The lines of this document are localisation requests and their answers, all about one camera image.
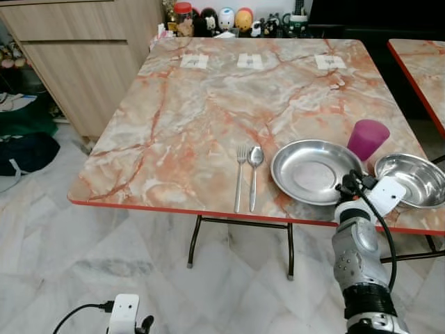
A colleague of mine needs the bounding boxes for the white round figurine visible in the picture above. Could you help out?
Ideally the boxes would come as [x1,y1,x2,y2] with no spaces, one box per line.
[218,7,236,33]

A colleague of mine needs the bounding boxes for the white blue cloth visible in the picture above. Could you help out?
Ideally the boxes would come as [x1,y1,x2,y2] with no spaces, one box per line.
[0,93,37,113]

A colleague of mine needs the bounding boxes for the black bag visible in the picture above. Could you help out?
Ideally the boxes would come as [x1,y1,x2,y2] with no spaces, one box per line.
[0,132,61,177]

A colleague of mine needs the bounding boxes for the purple plastic cup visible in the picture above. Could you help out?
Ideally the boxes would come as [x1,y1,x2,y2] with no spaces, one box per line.
[347,119,391,163]

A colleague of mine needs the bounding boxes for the marble table with red edge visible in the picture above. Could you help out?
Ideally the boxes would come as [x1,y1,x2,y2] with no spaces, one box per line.
[387,38,445,137]

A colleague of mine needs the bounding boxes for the red lid jar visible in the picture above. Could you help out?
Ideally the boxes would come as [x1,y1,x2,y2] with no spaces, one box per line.
[172,2,194,37]

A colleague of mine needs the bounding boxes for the black round figurine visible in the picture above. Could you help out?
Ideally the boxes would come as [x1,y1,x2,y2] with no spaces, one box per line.
[200,8,218,37]

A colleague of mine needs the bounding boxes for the pink tissue pack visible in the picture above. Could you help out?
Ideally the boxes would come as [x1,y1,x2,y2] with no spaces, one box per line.
[156,23,175,40]

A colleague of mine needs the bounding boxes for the small plush toys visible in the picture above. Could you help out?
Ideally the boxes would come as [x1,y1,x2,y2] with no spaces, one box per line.
[0,40,26,71]

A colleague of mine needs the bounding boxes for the steel spoon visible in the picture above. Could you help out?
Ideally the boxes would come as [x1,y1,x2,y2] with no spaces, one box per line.
[248,146,266,214]

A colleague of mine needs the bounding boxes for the steel bowl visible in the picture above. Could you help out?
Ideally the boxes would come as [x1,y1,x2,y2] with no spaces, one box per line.
[374,153,445,210]

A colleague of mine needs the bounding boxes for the light wooden cabinet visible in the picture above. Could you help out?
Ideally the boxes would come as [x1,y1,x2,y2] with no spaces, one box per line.
[0,0,165,140]

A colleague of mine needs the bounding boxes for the round steel plate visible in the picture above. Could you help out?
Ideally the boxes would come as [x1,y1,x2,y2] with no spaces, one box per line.
[270,139,364,207]

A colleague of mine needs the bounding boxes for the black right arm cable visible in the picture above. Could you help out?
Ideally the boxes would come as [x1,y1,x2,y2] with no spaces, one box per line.
[351,174,398,292]

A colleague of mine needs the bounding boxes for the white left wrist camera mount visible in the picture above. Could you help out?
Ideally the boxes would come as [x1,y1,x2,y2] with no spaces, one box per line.
[108,294,141,334]

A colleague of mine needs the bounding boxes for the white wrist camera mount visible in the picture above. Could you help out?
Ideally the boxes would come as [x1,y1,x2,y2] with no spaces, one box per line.
[366,177,408,217]
[108,294,141,334]

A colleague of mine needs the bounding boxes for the black metal table frame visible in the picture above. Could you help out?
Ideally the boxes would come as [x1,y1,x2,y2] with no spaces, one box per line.
[186,214,445,281]

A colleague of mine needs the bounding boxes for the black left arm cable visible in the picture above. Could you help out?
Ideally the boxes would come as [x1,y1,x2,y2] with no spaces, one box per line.
[52,301,115,334]

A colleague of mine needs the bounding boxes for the steel fork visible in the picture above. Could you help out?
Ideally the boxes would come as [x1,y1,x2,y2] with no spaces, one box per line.
[234,144,249,214]

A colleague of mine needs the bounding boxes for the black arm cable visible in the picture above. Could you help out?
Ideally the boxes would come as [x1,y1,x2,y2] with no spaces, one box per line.
[351,174,398,292]
[52,301,115,334]

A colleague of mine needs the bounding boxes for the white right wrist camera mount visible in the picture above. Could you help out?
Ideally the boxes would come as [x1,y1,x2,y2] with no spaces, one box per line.
[366,177,408,217]

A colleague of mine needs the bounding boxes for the green mug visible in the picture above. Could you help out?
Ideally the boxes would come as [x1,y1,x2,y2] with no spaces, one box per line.
[282,13,311,38]

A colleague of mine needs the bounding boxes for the orange yellow round figurine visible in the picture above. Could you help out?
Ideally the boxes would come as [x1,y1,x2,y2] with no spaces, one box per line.
[235,7,254,35]

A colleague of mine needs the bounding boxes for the white paper label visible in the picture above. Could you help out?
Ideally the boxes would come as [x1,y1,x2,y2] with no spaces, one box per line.
[237,54,265,70]
[314,55,347,70]
[181,54,209,70]

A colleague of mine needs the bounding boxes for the green cloth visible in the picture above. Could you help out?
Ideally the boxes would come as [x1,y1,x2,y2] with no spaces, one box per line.
[0,103,58,137]

